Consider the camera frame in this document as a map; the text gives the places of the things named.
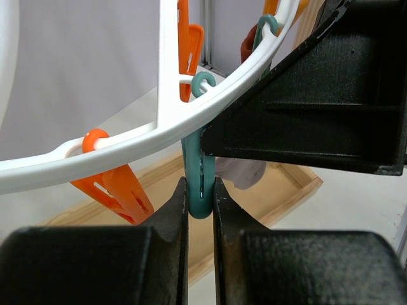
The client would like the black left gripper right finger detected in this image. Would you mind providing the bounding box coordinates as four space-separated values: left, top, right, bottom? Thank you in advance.
213 179 406 304

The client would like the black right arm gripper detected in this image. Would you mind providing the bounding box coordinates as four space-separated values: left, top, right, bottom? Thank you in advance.
201 1 406 175

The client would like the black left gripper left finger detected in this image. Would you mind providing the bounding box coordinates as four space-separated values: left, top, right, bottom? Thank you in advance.
1 178 188 304

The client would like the taupe sock with orange stripes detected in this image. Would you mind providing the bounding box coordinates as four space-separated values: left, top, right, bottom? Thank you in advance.
216 24 267 191

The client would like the teal clothespin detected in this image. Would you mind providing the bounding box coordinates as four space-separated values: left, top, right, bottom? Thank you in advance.
252 14 280 84
181 71 217 220

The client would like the white round clip hanger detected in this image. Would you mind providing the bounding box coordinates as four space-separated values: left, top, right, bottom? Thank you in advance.
1 1 300 194

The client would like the wooden hanger stand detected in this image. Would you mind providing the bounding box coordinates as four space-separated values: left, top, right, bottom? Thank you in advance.
38 0 328 287

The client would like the orange clothespin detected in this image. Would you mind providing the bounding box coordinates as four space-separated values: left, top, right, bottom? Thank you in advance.
70 128 155 226
177 0 205 103

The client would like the metal wall rail right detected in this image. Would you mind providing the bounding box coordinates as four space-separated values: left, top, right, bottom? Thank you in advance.
200 0 227 78

